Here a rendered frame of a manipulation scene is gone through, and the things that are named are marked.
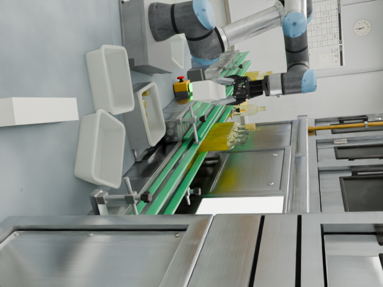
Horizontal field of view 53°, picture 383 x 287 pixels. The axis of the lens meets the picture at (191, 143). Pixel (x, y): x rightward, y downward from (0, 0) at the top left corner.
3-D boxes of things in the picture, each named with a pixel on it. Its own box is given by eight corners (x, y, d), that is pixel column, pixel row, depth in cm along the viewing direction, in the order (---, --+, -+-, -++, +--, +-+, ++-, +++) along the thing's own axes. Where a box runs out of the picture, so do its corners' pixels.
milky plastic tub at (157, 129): (131, 150, 150) (152, 148, 147) (117, 94, 142) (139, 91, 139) (147, 134, 165) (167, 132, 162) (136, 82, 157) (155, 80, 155)
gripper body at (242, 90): (229, 77, 130) (266, 72, 127) (235, 79, 139) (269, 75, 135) (231, 99, 131) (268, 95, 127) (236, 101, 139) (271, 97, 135)
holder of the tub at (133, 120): (134, 162, 152) (152, 161, 149) (117, 94, 142) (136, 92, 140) (149, 145, 167) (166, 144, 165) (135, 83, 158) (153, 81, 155)
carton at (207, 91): (191, 82, 129) (208, 80, 128) (210, 87, 152) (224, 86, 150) (192, 100, 130) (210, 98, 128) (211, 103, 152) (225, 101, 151)
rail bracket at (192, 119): (180, 146, 165) (209, 144, 161) (172, 108, 159) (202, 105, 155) (182, 143, 167) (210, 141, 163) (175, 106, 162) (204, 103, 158)
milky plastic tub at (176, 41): (167, 73, 198) (184, 70, 195) (149, 57, 177) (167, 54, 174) (167, 40, 201) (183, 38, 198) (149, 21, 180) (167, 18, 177)
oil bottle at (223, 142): (188, 152, 175) (235, 150, 168) (186, 141, 173) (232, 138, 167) (191, 148, 180) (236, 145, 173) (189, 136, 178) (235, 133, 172)
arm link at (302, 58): (308, 35, 132) (309, 54, 125) (309, 62, 140) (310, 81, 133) (284, 38, 135) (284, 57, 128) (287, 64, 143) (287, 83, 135)
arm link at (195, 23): (177, -4, 152) (211, -10, 148) (186, 27, 161) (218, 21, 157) (171, 12, 144) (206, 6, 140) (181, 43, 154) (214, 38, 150)
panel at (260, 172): (168, 275, 117) (282, 279, 107) (166, 267, 116) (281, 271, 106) (223, 155, 197) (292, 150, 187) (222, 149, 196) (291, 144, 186)
